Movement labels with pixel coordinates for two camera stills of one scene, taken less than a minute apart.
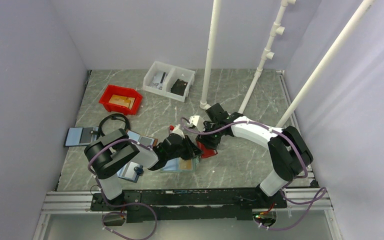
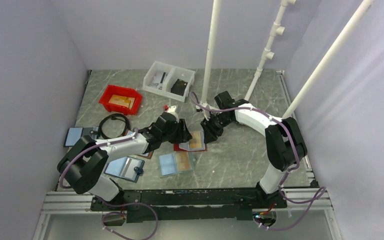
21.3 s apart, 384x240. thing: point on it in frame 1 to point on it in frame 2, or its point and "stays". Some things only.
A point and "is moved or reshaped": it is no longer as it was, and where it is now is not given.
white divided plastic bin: [172, 81] stays
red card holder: [206, 152] is moved or reshaped
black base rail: [176, 205] stays
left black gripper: [192, 150] to [184, 135]
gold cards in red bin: [122, 100] stays
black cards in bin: [179, 87] stays
